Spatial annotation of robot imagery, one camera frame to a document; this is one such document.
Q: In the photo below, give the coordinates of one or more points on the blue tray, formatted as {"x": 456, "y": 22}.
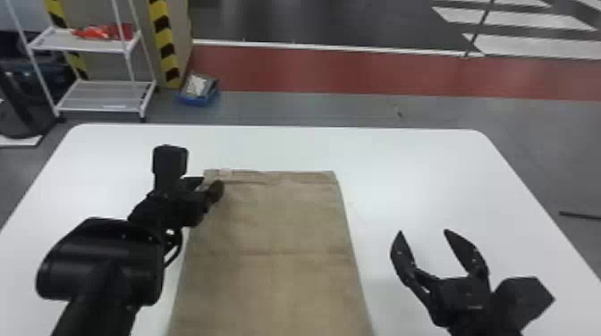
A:
{"x": 198, "y": 90}

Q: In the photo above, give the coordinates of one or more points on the yellow black striped post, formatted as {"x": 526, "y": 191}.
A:
{"x": 165, "y": 47}
{"x": 70, "y": 47}

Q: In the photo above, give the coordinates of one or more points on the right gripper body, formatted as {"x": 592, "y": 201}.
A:
{"x": 462, "y": 305}

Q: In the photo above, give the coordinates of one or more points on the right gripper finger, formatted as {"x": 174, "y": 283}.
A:
{"x": 411, "y": 269}
{"x": 469, "y": 258}

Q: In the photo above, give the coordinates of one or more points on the beige towel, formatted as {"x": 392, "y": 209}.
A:
{"x": 272, "y": 253}

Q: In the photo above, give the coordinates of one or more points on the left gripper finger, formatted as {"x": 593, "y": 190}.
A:
{"x": 215, "y": 191}

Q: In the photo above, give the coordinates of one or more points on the white shelf trolley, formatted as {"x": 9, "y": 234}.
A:
{"x": 103, "y": 96}

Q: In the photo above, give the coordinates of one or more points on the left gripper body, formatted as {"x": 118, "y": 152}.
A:
{"x": 192, "y": 206}

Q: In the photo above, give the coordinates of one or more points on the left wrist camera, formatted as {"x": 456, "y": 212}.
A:
{"x": 169, "y": 164}

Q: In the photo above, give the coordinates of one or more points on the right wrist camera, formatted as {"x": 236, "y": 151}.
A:
{"x": 521, "y": 300}

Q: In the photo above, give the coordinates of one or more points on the red snack packet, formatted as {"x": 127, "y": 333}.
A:
{"x": 96, "y": 32}

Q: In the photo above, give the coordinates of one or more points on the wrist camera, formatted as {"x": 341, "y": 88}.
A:
{"x": 169, "y": 164}
{"x": 521, "y": 300}

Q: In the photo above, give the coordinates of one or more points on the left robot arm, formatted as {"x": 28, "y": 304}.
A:
{"x": 103, "y": 267}

